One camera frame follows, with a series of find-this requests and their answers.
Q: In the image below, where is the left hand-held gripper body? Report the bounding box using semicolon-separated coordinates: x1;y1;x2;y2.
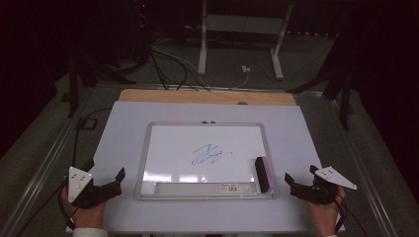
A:
67;166;113;209

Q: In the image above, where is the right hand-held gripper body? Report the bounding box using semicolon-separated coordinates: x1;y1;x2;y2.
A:
303;165;359;205

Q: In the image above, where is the black and purple whiteboard eraser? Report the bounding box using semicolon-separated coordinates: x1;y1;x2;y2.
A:
254;155;275;195

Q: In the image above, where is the silver framed whiteboard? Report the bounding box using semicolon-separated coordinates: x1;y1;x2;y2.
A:
133;121;277;201

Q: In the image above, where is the person's right hand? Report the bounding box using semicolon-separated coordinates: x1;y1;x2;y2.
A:
305;185;348;237

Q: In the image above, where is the person's left hand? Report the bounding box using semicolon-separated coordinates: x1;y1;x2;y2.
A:
61;185;109;230

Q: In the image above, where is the white table cover sheet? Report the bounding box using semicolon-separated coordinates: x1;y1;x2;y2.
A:
66;100;346;235

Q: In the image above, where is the black stand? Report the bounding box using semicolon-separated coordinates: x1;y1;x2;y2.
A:
66;53;136;119
286;31;359;131

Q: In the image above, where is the dark device with red light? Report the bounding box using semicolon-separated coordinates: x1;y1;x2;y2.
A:
130;0;155;63

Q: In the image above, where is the white metal stand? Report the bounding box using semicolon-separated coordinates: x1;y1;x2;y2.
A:
197;0;294;81

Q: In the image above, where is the left hand-held gripper black cable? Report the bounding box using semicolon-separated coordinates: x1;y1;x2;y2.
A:
58;107;113;231

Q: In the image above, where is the hand-held gripper black cable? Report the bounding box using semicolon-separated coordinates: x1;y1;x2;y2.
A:
334;192;369;237
58;107;113;231

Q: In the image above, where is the right hand-held gripper black cable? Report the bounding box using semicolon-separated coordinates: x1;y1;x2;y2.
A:
334;192;369;237

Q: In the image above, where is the grey metal floor rail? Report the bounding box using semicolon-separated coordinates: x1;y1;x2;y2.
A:
0;110;87;237

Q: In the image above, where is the white plug with cable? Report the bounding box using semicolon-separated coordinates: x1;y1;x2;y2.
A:
230;64;252;90

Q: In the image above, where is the bundle of black cables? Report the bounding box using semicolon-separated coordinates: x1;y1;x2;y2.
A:
147;40;212;93

